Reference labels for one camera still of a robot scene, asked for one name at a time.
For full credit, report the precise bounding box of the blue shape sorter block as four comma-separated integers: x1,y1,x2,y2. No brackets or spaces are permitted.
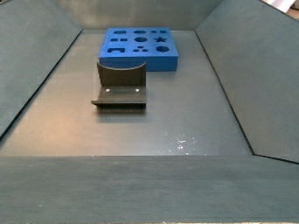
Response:
97,27,178,72

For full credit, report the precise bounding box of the black curved fixture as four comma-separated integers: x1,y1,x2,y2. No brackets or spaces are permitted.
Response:
90,63,146,107

